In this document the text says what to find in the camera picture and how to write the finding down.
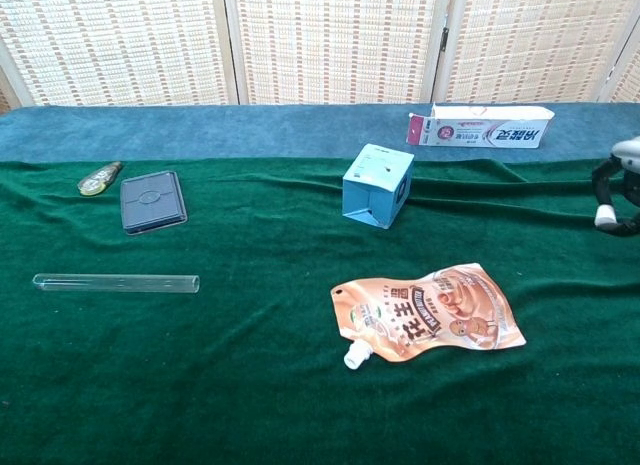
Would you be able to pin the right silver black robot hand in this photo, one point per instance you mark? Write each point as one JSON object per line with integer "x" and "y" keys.
{"x": 629, "y": 157}

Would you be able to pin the small white cap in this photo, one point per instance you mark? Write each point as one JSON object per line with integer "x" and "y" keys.
{"x": 605, "y": 216}

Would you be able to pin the transparent glass test tube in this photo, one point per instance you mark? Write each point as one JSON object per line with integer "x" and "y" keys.
{"x": 115, "y": 283}

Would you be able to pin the white toothpaste box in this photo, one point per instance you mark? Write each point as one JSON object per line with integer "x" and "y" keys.
{"x": 480, "y": 130}

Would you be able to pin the small light blue box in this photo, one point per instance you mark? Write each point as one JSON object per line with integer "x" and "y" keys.
{"x": 377, "y": 180}

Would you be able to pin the orange spout pouch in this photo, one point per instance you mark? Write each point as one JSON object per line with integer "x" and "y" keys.
{"x": 425, "y": 315}

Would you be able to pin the bamboo folding screen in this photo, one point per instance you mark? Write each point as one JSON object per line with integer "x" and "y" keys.
{"x": 320, "y": 40}

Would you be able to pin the blue table cover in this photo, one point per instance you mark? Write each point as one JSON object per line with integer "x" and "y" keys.
{"x": 200, "y": 132}

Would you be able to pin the green velvet cloth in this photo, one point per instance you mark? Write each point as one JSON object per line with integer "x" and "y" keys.
{"x": 250, "y": 360}

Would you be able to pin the dark transparent card case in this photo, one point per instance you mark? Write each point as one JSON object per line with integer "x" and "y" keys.
{"x": 152, "y": 202}

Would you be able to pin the small yellowish clear bottle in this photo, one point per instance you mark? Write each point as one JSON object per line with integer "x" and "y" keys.
{"x": 99, "y": 179}

